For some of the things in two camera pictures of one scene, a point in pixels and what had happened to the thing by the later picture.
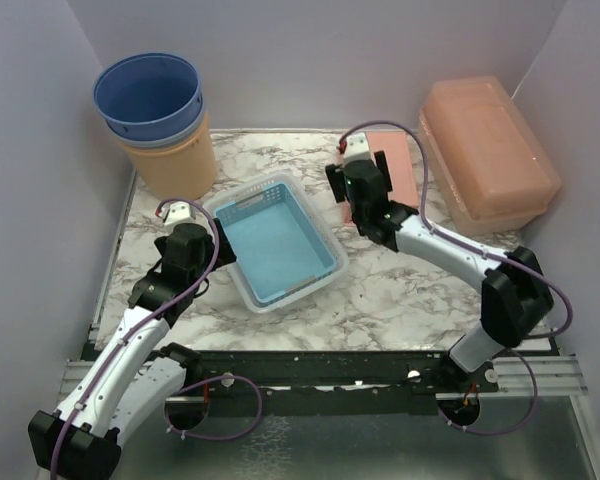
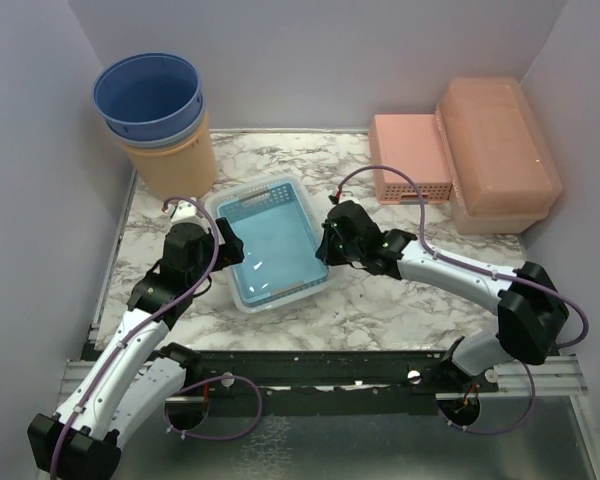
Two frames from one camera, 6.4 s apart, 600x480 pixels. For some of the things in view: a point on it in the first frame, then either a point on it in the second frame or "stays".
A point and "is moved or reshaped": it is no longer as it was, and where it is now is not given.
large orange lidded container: [492, 171] is moved or reshaped
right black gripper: [337, 180] → [325, 251]
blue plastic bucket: [149, 96] stays
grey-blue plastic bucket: [180, 138] stays
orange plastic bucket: [181, 172] stays
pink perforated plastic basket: [400, 165] is moved or reshaped
